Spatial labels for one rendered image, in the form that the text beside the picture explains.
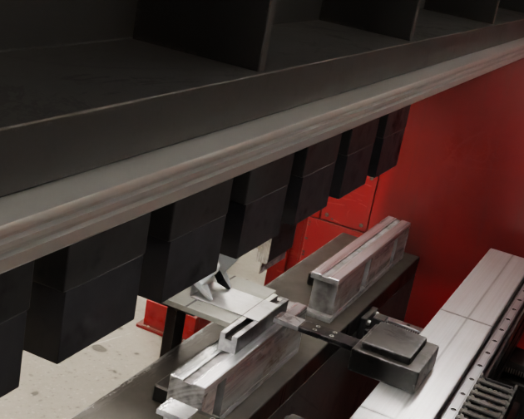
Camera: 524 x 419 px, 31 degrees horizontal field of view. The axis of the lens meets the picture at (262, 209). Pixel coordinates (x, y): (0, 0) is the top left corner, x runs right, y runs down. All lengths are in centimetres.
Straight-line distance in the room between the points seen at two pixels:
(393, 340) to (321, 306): 43
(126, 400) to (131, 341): 208
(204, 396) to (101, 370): 200
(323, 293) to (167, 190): 130
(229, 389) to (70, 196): 99
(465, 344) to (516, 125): 74
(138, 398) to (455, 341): 55
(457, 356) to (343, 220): 87
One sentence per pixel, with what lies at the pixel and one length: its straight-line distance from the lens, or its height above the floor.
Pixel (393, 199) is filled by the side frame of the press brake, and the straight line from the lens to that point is 236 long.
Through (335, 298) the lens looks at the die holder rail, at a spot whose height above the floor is 92.
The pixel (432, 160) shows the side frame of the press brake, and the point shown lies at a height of 112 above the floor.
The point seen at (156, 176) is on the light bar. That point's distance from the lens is 58.
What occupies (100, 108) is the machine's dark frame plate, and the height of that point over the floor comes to 152.
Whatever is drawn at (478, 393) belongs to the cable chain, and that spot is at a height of 104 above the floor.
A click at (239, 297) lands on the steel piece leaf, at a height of 100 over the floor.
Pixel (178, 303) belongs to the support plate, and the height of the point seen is 100.
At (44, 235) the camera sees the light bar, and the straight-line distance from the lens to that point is 50.
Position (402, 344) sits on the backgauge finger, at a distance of 149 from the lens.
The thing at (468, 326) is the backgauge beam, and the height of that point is 98.
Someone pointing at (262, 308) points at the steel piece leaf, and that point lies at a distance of 158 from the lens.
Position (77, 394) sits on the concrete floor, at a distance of 322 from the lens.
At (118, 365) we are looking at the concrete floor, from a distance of 342.
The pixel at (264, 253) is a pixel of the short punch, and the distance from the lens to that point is 149.
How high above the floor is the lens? 165
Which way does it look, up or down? 18 degrees down
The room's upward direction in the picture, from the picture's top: 11 degrees clockwise
